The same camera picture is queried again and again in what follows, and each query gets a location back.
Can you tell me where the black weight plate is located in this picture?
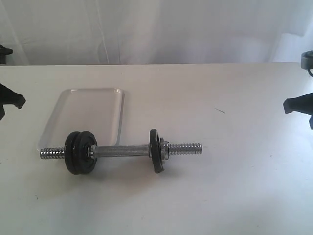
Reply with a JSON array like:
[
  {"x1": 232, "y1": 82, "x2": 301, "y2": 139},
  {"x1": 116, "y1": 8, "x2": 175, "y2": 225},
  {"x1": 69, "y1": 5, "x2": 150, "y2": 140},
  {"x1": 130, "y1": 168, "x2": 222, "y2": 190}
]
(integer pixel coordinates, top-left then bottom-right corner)
[
  {"x1": 64, "y1": 131, "x2": 81, "y2": 175},
  {"x1": 73, "y1": 131, "x2": 97, "y2": 175}
]

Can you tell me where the chrome dumbbell bar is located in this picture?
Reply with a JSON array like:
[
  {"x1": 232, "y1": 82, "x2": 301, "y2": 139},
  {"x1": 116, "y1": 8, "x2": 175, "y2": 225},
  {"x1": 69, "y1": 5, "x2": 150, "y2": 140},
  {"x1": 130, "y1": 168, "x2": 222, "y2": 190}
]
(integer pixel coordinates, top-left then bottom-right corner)
[{"x1": 40, "y1": 143, "x2": 202, "y2": 160}]

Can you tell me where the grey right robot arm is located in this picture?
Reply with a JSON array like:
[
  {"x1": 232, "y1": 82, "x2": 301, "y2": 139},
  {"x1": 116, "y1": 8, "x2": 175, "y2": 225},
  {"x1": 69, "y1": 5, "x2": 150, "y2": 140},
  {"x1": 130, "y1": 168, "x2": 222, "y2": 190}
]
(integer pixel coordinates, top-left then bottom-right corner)
[{"x1": 283, "y1": 50, "x2": 313, "y2": 130}]

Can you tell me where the white plastic tray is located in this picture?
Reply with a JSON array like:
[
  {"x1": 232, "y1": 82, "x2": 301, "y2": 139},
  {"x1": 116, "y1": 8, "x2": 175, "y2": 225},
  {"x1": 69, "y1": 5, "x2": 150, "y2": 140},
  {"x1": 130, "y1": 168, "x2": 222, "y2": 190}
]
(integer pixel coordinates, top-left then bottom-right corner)
[{"x1": 37, "y1": 88, "x2": 125, "y2": 150}]

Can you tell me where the black weight plate taped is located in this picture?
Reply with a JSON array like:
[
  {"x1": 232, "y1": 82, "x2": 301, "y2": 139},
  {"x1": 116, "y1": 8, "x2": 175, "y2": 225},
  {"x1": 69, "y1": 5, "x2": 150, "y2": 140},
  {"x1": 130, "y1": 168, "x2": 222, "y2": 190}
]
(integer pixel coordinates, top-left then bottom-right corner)
[{"x1": 149, "y1": 129, "x2": 169, "y2": 174}]

